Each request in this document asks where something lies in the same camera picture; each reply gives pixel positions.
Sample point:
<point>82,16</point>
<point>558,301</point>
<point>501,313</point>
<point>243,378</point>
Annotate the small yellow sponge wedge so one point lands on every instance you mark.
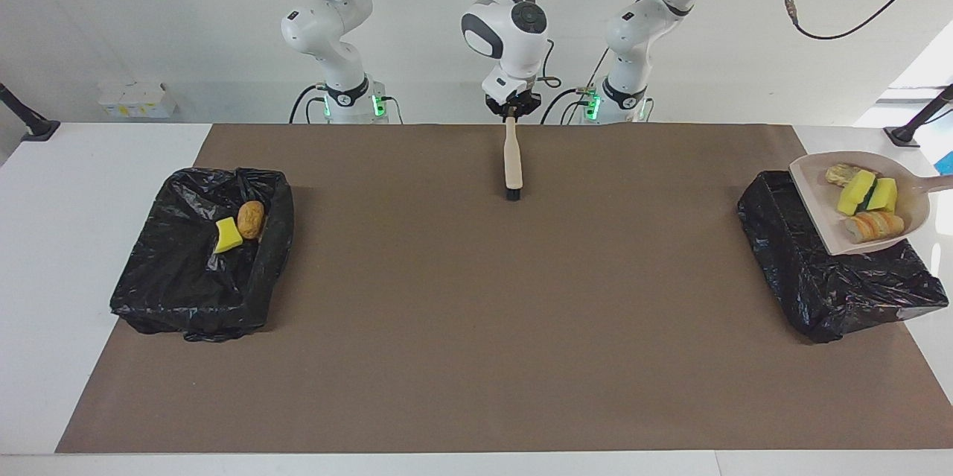
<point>227,236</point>

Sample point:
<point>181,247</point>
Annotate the brown toy bread roll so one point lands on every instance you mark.
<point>251,219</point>

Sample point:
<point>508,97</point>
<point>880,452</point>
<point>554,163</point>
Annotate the black camera stand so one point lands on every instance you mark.
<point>904,135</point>
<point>37,129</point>

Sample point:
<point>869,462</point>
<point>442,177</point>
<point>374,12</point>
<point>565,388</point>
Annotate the notched yellow sponge piece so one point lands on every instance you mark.
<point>855,191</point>

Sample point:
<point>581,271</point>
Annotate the white boxes with yellow labels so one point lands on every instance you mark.
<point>138,100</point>

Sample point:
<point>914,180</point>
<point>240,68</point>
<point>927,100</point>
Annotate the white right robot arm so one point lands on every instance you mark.
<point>506,36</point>

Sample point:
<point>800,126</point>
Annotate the beige hand brush black bristles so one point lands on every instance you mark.
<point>513,156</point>

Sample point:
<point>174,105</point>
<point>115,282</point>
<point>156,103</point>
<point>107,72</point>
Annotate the blue object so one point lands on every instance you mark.
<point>948,167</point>

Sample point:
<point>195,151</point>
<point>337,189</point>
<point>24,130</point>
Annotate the brown table mat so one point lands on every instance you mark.
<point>521,349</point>

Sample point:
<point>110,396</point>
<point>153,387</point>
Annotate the pale flaky pastry piece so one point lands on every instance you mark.
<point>840,175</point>

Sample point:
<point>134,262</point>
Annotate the beige plastic dustpan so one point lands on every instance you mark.
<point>819,215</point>

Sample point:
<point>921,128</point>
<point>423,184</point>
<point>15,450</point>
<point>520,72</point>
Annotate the striped orange toy bread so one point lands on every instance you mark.
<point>872,226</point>

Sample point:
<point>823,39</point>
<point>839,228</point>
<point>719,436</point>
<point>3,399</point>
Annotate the black bag lined bin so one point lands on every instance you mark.
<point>171,290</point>
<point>841,290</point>

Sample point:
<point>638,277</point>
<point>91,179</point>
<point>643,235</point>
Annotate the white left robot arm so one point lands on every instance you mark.
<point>640,21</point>

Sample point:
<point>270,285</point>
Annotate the yellow sponge block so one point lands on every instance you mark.
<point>886,194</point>

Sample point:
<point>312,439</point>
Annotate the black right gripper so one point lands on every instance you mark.
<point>514,101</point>

